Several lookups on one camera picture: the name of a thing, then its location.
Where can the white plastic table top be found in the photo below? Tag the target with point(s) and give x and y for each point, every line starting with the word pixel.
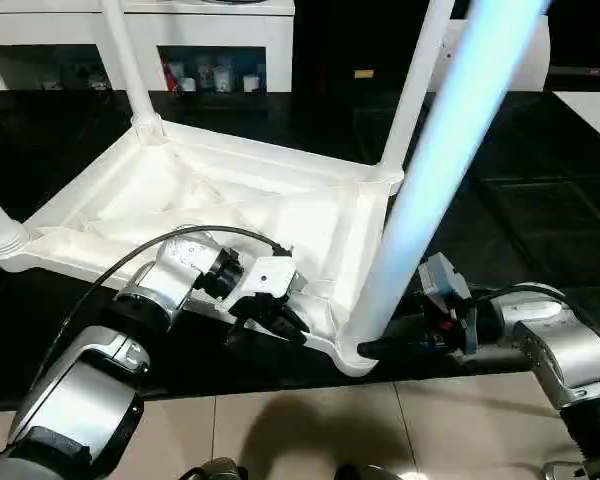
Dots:
pixel 155 190

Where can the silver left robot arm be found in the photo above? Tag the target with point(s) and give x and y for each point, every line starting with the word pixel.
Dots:
pixel 165 285

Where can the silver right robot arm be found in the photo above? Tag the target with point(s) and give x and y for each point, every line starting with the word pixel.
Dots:
pixel 570 345

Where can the dark right robot foot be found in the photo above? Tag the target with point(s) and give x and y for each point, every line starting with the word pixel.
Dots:
pixel 365 472

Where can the dark robot foot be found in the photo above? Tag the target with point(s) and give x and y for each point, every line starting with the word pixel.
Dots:
pixel 217 469
pixel 365 472

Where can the black work mat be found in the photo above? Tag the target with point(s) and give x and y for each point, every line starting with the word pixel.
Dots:
pixel 530 200

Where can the dark left robot foot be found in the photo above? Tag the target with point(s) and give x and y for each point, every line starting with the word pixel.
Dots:
pixel 217 469

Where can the small yellow label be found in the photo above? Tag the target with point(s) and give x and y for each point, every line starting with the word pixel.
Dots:
pixel 364 74

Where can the white flat panel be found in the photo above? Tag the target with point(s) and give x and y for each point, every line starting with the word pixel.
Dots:
pixel 592 112

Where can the black cabinet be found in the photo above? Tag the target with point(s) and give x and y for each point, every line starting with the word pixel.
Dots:
pixel 330 45

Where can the black bar with red mark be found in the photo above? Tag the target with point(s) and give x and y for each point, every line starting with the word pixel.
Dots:
pixel 585 71

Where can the grey helmet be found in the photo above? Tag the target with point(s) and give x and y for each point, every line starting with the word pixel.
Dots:
pixel 230 1

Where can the white cabinet with glass doors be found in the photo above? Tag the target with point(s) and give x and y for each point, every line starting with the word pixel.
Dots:
pixel 55 30

